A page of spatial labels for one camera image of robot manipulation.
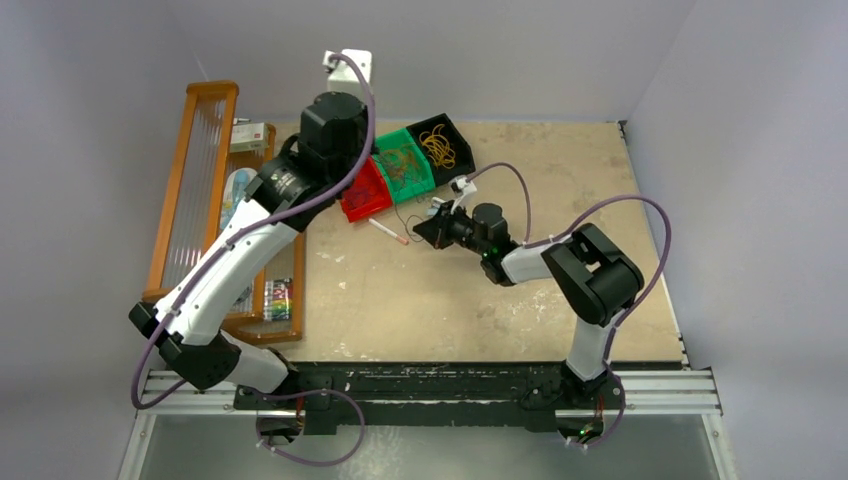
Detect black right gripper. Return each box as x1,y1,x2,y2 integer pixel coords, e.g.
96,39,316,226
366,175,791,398
414,200,489,256

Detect orange cable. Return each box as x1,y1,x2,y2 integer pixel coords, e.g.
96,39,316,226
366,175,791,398
377,145,425,187

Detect yellow cable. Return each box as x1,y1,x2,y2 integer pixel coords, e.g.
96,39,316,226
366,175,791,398
418,123,458,171

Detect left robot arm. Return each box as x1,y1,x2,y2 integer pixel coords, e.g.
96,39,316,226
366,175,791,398
128,89,376,409

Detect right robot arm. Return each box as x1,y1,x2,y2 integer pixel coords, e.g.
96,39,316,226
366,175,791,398
413,201,644,407

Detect white stapler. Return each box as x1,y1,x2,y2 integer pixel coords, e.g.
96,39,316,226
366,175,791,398
427,197,453,218

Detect silver marker pink cap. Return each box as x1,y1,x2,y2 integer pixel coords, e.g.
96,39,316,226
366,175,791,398
368,218,409,245

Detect green plastic bin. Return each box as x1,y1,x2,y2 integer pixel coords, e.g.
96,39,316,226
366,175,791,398
374,129,435,204

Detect red plastic bin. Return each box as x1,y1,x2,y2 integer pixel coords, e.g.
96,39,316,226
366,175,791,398
340,158,393,223

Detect black plastic bin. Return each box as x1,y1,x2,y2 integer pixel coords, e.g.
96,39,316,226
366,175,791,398
406,113,476,187

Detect small white red box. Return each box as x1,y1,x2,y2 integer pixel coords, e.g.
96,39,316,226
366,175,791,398
229,122,271,153

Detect blue packaged item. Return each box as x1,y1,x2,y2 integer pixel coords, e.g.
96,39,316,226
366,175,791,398
219,168,257,230

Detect coloured marker set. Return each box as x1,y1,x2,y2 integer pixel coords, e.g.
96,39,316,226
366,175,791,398
263,277,293,322

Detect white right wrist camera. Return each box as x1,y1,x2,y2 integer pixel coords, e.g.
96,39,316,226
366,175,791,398
449,176,478,213

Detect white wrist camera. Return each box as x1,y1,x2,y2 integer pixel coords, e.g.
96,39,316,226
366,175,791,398
449,176,478,213
322,49,373,95

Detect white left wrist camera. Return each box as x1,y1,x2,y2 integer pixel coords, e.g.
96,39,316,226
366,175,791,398
322,49,373,95

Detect purple right arm hose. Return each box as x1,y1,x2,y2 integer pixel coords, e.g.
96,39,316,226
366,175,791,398
457,162,674,452

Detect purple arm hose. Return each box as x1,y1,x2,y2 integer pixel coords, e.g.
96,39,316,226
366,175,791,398
457,162,674,452
130,52,378,469

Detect wooden rack frame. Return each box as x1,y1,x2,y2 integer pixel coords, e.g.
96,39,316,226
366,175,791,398
142,80,306,345

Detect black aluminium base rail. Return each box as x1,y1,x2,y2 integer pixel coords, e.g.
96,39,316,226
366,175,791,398
152,362,722,441

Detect purple left arm hose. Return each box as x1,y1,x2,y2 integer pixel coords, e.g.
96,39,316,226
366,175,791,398
130,52,378,469

